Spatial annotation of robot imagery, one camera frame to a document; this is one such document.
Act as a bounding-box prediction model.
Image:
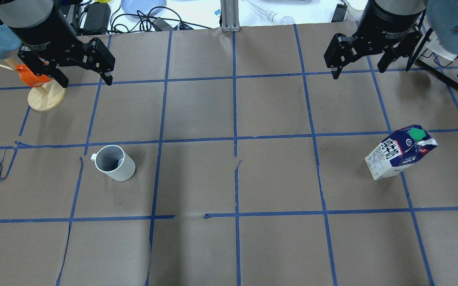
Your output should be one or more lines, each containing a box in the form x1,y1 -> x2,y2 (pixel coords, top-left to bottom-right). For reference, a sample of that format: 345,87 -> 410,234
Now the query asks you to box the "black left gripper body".
6,9 -> 83,67

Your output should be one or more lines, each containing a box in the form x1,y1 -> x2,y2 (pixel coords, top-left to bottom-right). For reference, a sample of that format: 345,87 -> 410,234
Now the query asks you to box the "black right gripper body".
351,0 -> 422,54

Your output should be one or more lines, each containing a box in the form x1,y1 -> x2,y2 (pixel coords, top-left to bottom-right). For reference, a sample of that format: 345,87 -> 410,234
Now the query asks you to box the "blue white milk carton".
364,125 -> 438,180

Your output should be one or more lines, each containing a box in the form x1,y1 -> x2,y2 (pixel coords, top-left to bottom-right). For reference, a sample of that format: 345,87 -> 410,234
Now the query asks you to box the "white grey mug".
90,145 -> 136,182

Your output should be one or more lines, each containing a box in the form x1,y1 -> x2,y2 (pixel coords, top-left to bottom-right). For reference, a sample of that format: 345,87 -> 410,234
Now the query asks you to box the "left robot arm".
0,0 -> 116,88

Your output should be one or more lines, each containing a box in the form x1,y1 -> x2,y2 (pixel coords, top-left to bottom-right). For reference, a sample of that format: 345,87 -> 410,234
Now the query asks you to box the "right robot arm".
324,0 -> 458,79

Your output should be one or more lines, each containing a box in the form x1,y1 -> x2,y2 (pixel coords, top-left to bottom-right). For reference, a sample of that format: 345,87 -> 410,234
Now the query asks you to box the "orange mug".
15,64 -> 51,88

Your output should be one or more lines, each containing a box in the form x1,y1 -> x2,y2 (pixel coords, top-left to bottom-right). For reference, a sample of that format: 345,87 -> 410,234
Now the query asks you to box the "wooden mug tree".
0,58 -> 66,112

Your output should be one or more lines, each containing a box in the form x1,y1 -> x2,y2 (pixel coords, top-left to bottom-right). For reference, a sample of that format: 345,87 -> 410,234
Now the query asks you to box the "black power adapter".
80,2 -> 111,35

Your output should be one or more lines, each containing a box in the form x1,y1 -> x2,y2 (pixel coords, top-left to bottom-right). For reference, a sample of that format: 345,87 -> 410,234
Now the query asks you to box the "light blue mug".
0,24 -> 21,60

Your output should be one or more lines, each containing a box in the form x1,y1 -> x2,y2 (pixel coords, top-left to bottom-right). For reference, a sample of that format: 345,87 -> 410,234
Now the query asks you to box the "blue plate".
120,0 -> 167,17

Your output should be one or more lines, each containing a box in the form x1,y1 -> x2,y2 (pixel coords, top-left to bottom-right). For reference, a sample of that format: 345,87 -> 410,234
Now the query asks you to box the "black wire cup rack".
406,28 -> 458,91

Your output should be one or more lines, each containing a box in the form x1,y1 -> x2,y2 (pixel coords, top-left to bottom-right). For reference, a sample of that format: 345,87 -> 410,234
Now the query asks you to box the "aluminium frame post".
220,0 -> 241,33

